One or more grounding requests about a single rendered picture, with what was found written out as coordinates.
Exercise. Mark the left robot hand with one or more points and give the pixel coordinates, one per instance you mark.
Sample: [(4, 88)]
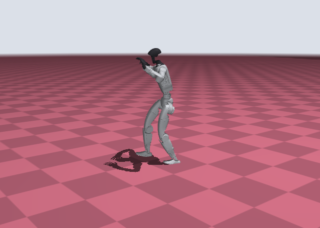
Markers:
[(143, 62)]

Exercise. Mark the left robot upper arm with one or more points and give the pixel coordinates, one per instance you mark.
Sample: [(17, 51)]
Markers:
[(161, 71)]

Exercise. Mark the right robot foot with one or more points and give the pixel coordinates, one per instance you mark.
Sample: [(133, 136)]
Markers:
[(144, 154)]

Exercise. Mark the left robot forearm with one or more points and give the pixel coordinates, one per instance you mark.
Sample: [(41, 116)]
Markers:
[(152, 72)]

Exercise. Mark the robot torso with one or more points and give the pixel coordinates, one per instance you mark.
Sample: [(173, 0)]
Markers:
[(165, 86)]

